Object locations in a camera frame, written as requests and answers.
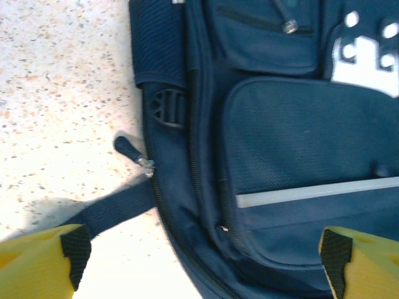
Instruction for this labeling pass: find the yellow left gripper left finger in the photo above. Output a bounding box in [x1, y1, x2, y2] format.
[0, 223, 92, 299]

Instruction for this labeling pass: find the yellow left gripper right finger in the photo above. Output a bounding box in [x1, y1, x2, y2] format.
[318, 226, 399, 299]

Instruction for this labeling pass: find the navy blue backpack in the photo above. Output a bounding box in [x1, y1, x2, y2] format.
[74, 0, 399, 299]

